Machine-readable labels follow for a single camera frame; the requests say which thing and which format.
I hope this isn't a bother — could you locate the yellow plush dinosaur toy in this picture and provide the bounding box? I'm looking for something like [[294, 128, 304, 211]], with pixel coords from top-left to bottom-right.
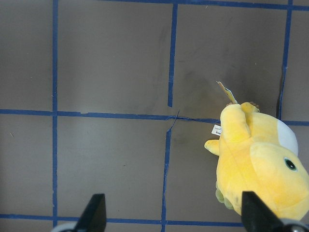
[[204, 88, 309, 220]]

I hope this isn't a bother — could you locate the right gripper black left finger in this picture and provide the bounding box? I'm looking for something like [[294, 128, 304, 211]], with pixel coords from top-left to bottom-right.
[[75, 193, 107, 232]]

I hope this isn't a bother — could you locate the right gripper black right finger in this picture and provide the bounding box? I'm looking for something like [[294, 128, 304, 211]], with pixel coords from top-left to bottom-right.
[[241, 191, 283, 232]]

